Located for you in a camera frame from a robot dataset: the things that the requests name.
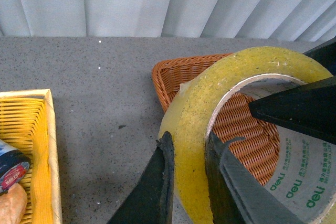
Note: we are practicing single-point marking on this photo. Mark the yellow tape roll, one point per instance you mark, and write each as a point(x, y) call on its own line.
point(290, 166)

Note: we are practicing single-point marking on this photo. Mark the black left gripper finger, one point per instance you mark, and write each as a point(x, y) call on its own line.
point(325, 54)
point(151, 200)
point(235, 195)
point(307, 109)

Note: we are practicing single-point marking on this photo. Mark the yellow woven basket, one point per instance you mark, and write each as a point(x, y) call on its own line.
point(28, 124)

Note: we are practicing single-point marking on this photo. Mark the toy bread loaf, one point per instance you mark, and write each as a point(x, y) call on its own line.
point(13, 204)

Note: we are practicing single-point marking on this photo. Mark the brown wicker basket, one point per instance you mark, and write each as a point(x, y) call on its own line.
point(197, 96)

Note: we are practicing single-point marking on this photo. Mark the small red-labelled can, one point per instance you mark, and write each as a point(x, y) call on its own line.
point(14, 165)

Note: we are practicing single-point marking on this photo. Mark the grey pleated curtain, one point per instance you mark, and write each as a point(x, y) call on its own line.
point(288, 20)

